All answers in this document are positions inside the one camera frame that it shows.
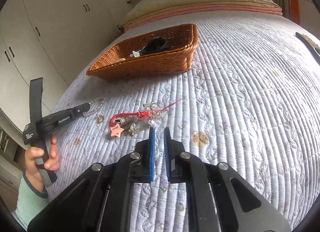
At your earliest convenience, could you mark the folded pink blanket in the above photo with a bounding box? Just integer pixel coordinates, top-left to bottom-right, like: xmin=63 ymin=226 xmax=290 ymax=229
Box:
xmin=123 ymin=4 xmax=283 ymax=31

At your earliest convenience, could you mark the black wrist watch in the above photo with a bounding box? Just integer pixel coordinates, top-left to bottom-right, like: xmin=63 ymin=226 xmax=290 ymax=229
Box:
xmin=140 ymin=37 xmax=171 ymax=56

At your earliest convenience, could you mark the brown wicker basket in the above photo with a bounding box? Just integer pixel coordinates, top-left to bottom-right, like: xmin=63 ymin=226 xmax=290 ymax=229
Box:
xmin=86 ymin=24 xmax=199 ymax=82

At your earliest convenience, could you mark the crystal bead bracelet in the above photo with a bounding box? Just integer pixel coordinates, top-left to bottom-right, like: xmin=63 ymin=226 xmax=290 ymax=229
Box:
xmin=142 ymin=102 xmax=164 ymax=129

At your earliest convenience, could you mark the light blue hair clip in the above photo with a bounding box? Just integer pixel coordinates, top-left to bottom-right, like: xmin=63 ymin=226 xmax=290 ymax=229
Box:
xmin=130 ymin=50 xmax=142 ymax=58

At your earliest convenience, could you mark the white quilted bedspread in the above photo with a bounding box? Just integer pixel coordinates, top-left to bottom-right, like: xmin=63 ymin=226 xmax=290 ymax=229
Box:
xmin=48 ymin=11 xmax=319 ymax=231

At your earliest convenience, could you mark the folded yellow blanket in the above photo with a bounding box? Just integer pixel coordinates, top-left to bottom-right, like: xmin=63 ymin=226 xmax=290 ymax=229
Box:
xmin=122 ymin=0 xmax=281 ymax=27

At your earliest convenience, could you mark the person's left forearm sleeve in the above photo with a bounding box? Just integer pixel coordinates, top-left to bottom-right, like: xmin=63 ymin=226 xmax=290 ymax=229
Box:
xmin=12 ymin=171 xmax=49 ymax=231

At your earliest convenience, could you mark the red cord star keychain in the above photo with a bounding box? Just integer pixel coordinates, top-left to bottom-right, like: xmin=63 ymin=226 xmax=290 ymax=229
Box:
xmin=110 ymin=101 xmax=179 ymax=138

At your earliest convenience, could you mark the wooden bed brush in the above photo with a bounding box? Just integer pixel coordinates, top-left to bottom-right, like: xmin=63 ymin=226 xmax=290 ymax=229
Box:
xmin=295 ymin=32 xmax=320 ymax=65

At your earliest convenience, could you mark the white wardrobe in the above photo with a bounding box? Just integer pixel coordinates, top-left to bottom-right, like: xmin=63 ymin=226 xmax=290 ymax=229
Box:
xmin=1 ymin=0 xmax=117 ymax=130

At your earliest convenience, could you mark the person's left hand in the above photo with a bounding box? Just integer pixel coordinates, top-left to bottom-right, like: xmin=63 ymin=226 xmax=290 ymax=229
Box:
xmin=24 ymin=135 xmax=60 ymax=187

